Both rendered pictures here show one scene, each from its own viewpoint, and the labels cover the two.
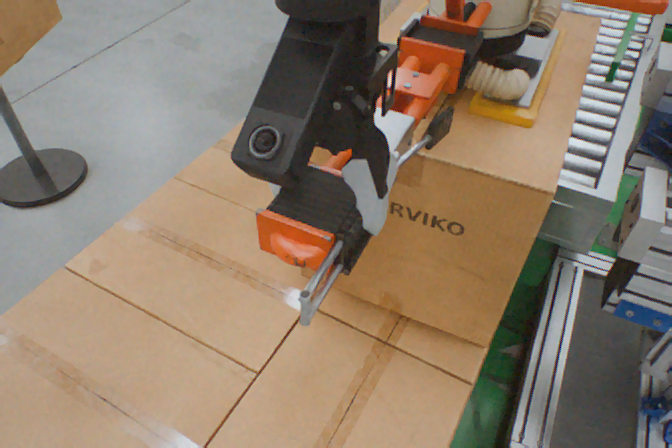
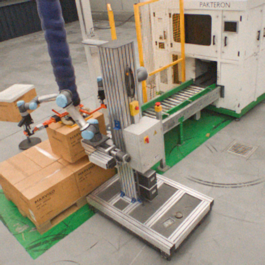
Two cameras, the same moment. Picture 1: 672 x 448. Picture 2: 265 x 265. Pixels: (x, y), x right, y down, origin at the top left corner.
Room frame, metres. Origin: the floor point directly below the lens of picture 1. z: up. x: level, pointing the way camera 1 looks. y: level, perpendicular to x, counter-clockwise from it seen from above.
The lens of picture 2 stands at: (-2.03, -2.01, 2.72)
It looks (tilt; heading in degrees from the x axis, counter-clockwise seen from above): 30 degrees down; 20
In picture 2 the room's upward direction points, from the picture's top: 8 degrees counter-clockwise
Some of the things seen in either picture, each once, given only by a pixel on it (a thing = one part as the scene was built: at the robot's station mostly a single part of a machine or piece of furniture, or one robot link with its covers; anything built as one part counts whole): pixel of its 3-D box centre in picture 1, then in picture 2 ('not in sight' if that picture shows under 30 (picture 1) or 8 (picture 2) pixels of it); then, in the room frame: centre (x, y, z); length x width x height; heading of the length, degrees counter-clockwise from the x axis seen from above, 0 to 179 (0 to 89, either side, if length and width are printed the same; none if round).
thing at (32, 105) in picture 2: not in sight; (31, 105); (0.37, -0.09, 1.50); 0.11 x 0.11 x 0.08; 4
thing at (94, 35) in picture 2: not in sight; (93, 43); (2.29, -0.02, 1.62); 0.20 x 0.05 x 0.30; 150
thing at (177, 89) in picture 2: not in sight; (162, 95); (2.64, -0.97, 0.60); 1.60 x 0.10 x 0.09; 150
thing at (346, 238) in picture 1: (390, 197); (35, 131); (0.37, -0.06, 1.20); 0.31 x 0.03 x 0.05; 154
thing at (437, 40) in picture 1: (437, 53); (55, 118); (0.65, -0.14, 1.20); 0.10 x 0.08 x 0.06; 64
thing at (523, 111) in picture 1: (525, 59); (79, 119); (0.84, -0.34, 1.10); 0.34 x 0.10 x 0.05; 154
